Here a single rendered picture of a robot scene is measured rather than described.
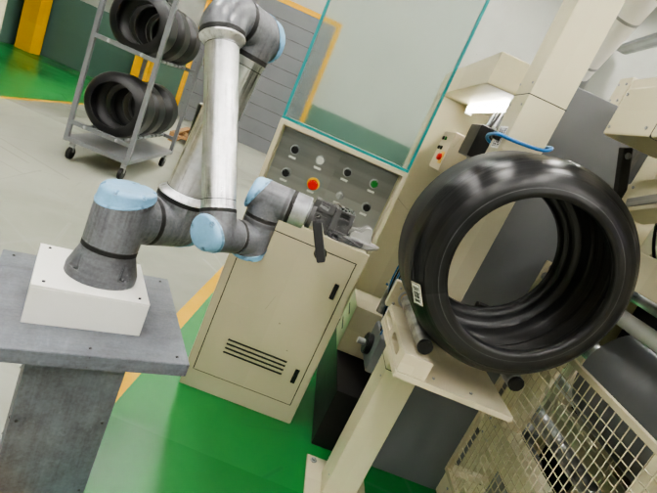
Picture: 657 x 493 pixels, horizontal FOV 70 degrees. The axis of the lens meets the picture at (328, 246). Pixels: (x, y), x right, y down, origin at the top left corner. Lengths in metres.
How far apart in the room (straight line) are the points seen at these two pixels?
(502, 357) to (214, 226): 0.81
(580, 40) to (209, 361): 1.85
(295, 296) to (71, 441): 0.95
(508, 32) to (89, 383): 10.44
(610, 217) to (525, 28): 10.00
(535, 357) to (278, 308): 1.10
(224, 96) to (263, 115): 9.48
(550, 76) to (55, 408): 1.74
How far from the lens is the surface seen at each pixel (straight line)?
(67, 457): 1.71
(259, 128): 10.71
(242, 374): 2.22
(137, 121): 4.75
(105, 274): 1.38
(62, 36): 12.49
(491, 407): 1.47
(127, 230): 1.35
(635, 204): 1.65
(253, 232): 1.22
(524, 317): 1.63
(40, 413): 1.58
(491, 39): 10.99
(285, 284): 2.00
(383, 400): 1.83
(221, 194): 1.15
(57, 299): 1.35
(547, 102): 1.65
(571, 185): 1.25
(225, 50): 1.25
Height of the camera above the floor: 1.36
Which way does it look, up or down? 15 degrees down
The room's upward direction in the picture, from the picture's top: 24 degrees clockwise
